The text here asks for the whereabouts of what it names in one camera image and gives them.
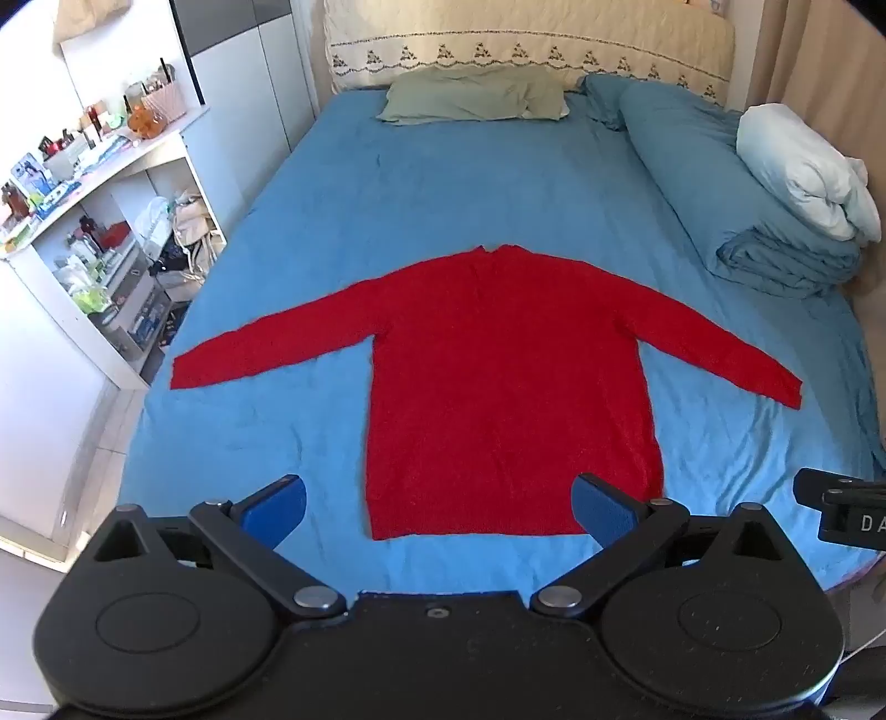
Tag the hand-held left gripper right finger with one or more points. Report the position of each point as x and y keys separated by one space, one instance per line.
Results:
x=603 y=511

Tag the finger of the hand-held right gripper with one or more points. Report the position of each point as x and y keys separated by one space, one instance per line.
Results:
x=811 y=484

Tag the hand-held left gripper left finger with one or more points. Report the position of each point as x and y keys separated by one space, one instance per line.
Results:
x=275 y=511

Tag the red long-sleeved sweater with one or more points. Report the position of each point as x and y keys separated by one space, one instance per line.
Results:
x=509 y=388

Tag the green plastic packet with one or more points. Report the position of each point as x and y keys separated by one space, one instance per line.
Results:
x=91 y=299

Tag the beige cloth bag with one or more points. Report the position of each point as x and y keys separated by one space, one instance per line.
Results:
x=192 y=223

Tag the white plastic bag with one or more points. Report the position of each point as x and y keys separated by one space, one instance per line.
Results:
x=153 y=220

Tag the red box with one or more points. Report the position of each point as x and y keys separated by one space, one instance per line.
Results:
x=114 y=237

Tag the white pillow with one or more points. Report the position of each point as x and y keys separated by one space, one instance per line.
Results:
x=803 y=166

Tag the rolled blue duvet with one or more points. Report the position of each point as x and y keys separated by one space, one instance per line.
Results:
x=699 y=173

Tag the white open shelf unit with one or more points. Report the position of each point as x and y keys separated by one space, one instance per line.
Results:
x=90 y=228

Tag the bed with blue sheet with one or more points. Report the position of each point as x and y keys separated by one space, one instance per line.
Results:
x=429 y=201

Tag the orange plush toy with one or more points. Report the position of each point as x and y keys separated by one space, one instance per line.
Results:
x=143 y=121

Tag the blue picture box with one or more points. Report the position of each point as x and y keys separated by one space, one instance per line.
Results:
x=31 y=176

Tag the white wardrobe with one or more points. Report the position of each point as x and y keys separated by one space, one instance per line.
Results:
x=242 y=90

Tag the pink ribbed brush holder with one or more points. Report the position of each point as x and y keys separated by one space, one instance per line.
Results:
x=168 y=98

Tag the green pillow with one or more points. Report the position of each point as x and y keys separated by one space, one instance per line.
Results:
x=471 y=100

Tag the beige curtain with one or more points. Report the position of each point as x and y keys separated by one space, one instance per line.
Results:
x=796 y=52

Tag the cream embroidered headboard cover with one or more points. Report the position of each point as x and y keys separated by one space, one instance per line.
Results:
x=526 y=41

